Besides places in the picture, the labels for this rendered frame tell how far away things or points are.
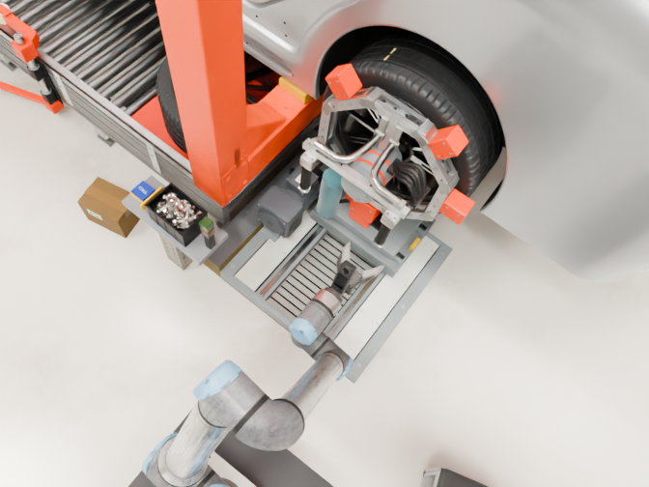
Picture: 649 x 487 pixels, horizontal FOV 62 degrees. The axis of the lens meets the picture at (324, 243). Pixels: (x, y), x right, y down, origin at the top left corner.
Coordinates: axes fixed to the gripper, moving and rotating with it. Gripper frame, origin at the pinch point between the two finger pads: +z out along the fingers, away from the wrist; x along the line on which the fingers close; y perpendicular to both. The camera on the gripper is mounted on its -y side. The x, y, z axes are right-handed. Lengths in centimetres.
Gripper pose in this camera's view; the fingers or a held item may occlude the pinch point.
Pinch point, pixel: (367, 251)
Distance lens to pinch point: 183.4
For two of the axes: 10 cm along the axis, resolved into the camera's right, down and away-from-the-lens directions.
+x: 7.9, 5.9, -1.8
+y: -1.1, 4.2, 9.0
